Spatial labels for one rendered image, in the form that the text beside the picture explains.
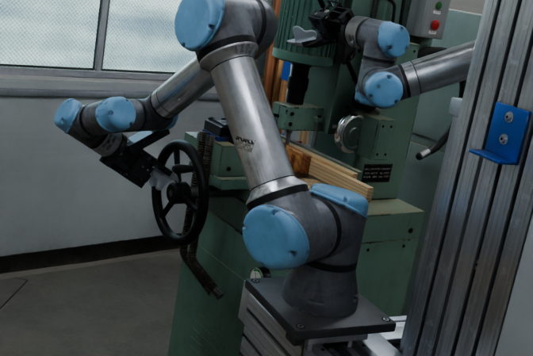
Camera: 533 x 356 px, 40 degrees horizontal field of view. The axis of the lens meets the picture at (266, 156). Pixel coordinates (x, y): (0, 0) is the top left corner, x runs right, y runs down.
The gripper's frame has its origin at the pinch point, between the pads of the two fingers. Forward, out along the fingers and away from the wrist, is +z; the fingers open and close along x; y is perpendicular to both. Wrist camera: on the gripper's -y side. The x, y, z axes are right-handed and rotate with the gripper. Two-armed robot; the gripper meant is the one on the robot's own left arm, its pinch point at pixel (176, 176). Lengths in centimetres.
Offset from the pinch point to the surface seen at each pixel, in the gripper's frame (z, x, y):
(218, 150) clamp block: 9.3, -4.2, -12.3
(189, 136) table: 19.7, -36.1, -13.2
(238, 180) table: 18.0, -0.8, -8.6
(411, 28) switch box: 35, 5, -73
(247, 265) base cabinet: 33.2, 4.5, 9.3
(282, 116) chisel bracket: 22.5, -6.1, -31.3
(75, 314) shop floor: 60, -95, 66
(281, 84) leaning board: 101, -123, -67
